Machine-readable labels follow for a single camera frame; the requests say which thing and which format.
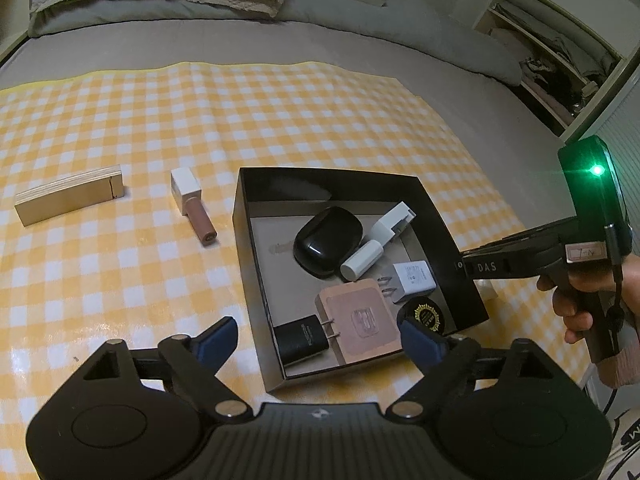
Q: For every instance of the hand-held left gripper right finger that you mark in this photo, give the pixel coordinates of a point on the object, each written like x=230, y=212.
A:
x=420, y=342

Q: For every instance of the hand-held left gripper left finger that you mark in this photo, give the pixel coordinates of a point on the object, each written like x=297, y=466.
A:
x=220, y=342

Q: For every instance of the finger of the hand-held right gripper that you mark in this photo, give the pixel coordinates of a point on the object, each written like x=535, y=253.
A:
x=490, y=266

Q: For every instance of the white plug charger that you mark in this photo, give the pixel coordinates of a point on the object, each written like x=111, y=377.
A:
x=412, y=277

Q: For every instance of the pink square compact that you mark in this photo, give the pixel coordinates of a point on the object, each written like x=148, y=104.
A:
x=350, y=320

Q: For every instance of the black plug charger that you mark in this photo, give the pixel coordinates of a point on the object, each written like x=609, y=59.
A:
x=300, y=340

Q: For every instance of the white tube with clip cap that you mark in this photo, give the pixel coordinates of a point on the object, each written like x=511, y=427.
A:
x=360, y=260

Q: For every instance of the black earbuds case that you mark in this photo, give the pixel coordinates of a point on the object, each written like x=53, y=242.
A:
x=325, y=240

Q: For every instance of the black cardboard box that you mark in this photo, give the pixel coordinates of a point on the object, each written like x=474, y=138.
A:
x=325, y=182

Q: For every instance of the person's right hand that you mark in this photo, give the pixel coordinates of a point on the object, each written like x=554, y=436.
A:
x=575, y=320

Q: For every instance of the black jar with gold label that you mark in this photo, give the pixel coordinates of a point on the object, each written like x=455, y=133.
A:
x=425, y=316

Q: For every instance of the white closet shelf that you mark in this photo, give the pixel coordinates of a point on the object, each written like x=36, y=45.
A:
x=575, y=120

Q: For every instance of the folded pink cloth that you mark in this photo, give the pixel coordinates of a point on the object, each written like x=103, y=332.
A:
x=545, y=105

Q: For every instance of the dark crumpled clothes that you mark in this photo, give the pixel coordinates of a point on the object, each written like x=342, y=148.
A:
x=555, y=82

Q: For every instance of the pink lip gloss white cap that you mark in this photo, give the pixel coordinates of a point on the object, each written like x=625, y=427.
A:
x=200, y=220

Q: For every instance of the folded grey bedding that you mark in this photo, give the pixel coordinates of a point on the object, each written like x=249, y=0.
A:
x=550, y=25

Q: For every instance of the light wooden block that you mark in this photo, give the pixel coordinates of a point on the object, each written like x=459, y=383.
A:
x=65, y=197

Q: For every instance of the white printed mat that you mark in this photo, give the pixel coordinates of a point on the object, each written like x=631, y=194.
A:
x=627, y=445

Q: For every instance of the yellow checkered cloth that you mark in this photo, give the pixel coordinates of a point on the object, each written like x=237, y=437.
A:
x=150, y=125

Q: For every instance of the grey duvet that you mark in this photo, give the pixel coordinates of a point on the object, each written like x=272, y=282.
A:
x=425, y=35

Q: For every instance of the bed with taupe sheet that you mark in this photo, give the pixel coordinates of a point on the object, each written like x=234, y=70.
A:
x=350, y=45

